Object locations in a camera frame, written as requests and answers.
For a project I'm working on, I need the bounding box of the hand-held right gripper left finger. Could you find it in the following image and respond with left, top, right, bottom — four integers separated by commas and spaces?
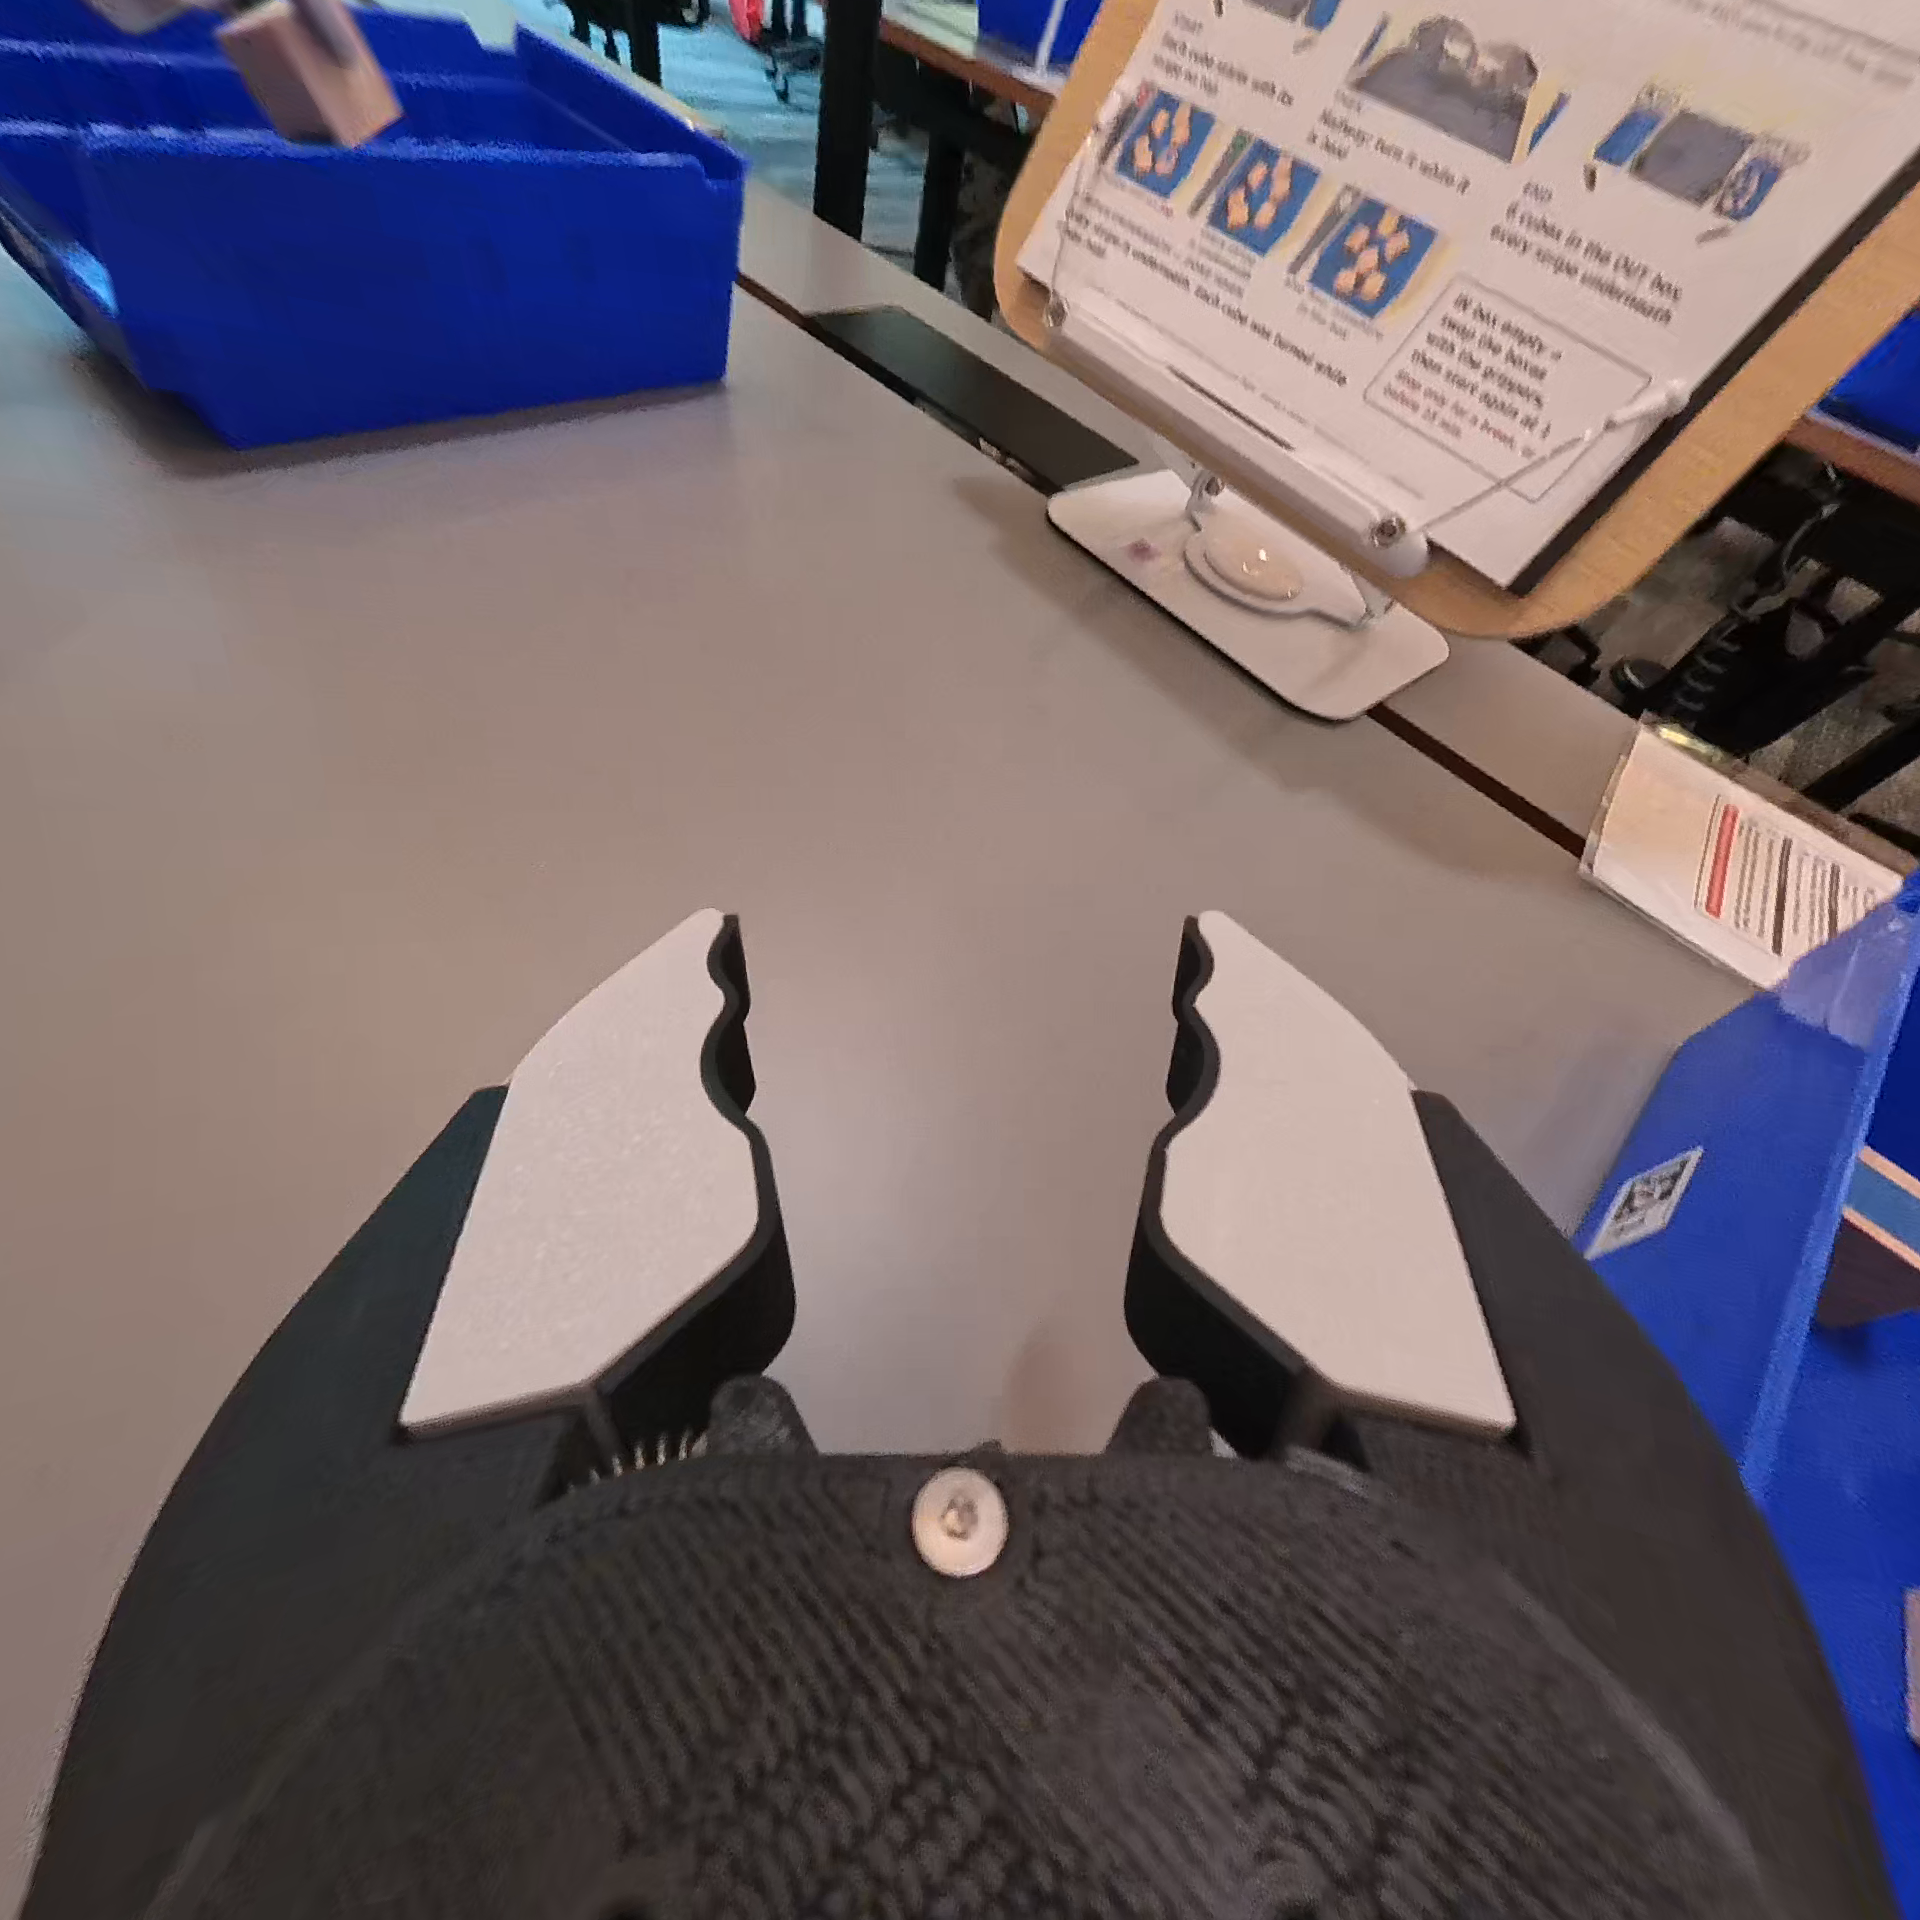
396, 905, 795, 1487

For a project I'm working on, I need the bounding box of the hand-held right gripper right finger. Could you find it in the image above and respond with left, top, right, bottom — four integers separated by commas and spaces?
1124, 907, 1520, 1463

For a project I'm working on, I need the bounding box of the blue-striped wooden cube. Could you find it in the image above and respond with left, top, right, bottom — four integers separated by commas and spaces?
221, 0, 406, 149
1811, 1154, 1920, 1328

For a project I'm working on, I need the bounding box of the blue plastic bin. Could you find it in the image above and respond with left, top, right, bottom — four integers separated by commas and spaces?
0, 0, 746, 452
1570, 877, 1920, 1883

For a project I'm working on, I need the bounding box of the wooden-top background table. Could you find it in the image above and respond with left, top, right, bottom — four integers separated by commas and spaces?
808, 0, 1083, 287

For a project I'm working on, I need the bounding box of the laminated instruction sheet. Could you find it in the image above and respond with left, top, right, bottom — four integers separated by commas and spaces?
1576, 718, 1911, 994

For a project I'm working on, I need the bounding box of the instruction board on stand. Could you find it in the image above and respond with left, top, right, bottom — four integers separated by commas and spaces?
992, 0, 1920, 720

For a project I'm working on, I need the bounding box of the printed instruction poster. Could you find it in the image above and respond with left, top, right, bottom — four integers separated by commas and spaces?
1017, 0, 1920, 590

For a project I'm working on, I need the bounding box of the black table cable flap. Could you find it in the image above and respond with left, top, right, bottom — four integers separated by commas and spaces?
807, 302, 1142, 496

